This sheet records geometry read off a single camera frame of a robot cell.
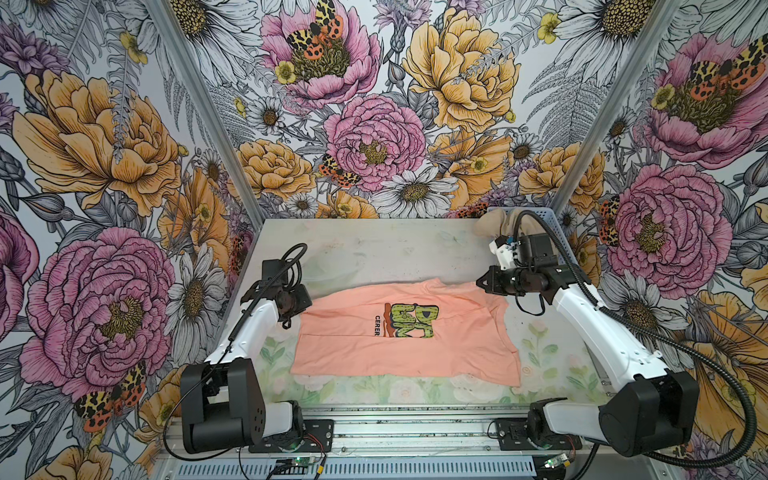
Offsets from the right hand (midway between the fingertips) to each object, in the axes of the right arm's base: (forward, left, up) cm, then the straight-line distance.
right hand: (480, 291), depth 80 cm
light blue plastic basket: (+40, -39, -12) cm, 57 cm away
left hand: (+1, +49, -10) cm, 50 cm away
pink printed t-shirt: (-1, +14, -18) cm, 23 cm away
